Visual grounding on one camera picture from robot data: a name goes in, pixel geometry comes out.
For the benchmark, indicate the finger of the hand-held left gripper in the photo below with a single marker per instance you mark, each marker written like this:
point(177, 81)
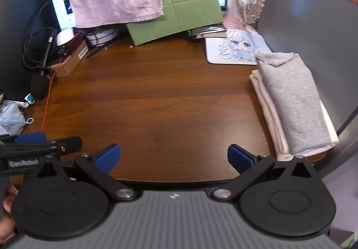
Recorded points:
point(30, 137)
point(67, 145)

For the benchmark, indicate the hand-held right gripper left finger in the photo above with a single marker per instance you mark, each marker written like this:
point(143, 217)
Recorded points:
point(107, 156)

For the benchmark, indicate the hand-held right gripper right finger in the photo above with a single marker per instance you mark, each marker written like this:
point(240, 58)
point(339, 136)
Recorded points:
point(240, 158)

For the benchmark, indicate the grey ribbed shirt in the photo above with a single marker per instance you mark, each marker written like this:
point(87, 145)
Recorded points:
point(293, 98)

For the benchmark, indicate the person's left hand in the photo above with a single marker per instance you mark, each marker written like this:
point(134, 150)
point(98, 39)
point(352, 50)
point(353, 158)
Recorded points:
point(9, 204)

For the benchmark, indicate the light blue pouch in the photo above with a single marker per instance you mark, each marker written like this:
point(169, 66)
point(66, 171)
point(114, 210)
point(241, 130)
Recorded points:
point(11, 119)

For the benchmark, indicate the folded cream garment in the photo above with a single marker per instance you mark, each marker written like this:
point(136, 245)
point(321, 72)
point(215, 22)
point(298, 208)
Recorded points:
point(268, 115)

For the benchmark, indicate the black microphone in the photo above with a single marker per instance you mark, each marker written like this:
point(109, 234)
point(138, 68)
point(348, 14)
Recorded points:
point(39, 85)

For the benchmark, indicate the brown cardboard box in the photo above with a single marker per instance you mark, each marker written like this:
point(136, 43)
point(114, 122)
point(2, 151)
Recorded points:
point(70, 63)

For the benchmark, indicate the black electronic device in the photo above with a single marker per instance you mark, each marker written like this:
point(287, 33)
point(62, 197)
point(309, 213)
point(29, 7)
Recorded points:
point(62, 50)

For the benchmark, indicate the dark red box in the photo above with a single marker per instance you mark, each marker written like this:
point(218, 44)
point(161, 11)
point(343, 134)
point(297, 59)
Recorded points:
point(76, 43)

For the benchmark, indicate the printed paper sheet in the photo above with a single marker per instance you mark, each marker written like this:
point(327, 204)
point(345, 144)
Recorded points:
point(221, 54)

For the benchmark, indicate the white round device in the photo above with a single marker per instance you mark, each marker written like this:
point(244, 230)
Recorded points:
point(100, 36)

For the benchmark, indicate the black computer case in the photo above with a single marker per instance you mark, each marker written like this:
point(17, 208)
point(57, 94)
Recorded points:
point(16, 14)

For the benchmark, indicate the black book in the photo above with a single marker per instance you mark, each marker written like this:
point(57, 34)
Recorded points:
point(207, 31)

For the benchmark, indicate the green cardboard box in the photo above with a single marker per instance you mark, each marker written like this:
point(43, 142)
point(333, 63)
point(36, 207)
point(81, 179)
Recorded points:
point(190, 14)

